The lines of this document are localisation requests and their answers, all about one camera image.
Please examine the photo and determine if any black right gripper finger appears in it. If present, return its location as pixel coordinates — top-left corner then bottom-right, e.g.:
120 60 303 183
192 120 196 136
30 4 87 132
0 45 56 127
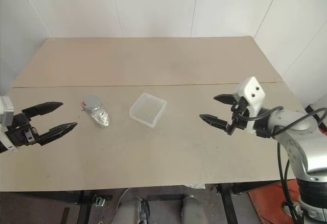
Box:
199 114 228 132
214 94 240 105

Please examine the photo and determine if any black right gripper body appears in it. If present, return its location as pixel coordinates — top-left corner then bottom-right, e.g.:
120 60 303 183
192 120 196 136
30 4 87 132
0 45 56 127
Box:
225 98 250 136

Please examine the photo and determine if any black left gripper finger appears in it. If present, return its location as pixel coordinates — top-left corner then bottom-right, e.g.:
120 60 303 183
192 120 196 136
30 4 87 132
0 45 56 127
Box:
21 101 64 120
37 122 78 147

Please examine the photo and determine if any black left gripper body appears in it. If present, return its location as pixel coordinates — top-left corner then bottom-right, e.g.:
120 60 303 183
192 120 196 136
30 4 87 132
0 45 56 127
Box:
4 112 41 148

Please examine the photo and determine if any grey lid with red mark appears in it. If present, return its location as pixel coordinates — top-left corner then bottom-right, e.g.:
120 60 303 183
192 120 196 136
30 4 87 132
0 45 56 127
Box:
81 95 101 111

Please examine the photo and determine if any translucent square plastic container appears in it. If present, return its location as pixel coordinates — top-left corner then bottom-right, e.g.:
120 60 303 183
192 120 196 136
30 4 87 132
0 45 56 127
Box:
128 92 168 129

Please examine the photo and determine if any red floor mat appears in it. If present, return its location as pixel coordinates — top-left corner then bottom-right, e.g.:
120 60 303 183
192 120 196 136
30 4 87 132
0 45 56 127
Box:
247 183 303 224

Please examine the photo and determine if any grey rounded robot leg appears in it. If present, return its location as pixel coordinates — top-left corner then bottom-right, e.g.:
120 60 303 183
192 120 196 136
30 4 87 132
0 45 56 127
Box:
115 197 147 224
181 195 209 224

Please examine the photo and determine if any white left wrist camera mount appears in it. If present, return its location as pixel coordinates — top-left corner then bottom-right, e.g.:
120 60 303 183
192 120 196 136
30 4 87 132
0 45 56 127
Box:
0 96 15 127

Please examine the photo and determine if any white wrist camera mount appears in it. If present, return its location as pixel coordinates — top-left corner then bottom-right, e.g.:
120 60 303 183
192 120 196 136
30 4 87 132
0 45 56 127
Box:
234 76 267 136
0 96 15 127

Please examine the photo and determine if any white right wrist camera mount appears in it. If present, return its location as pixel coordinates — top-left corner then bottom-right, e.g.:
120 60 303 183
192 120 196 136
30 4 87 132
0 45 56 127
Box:
234 76 267 136

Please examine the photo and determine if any small metal floor bracket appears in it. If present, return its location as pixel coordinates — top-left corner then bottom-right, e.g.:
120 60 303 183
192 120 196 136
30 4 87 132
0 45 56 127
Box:
92 194 106 207

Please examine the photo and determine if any black metal table frame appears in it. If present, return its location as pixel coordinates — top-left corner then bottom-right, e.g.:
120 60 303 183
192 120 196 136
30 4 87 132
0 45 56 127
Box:
0 182 298 224

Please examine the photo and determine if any thin white floor cable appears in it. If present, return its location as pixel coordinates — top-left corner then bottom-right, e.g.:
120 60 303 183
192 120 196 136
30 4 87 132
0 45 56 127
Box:
116 187 135 211

